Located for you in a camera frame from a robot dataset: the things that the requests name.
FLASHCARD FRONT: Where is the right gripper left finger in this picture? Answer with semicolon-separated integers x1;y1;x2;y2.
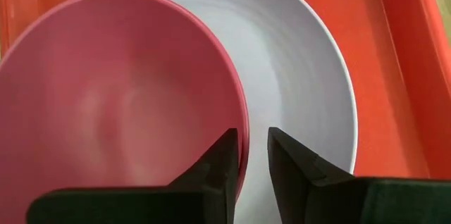
168;127;240;224

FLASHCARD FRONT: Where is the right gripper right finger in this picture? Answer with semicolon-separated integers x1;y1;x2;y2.
267;127;356;224

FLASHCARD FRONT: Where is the lavender plastic plate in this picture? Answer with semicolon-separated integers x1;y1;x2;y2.
82;0;359;224

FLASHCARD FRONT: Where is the magenta plastic bowl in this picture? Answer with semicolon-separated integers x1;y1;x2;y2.
0;0;250;224

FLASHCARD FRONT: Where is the red plastic tray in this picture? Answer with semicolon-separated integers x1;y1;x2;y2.
0;0;451;181

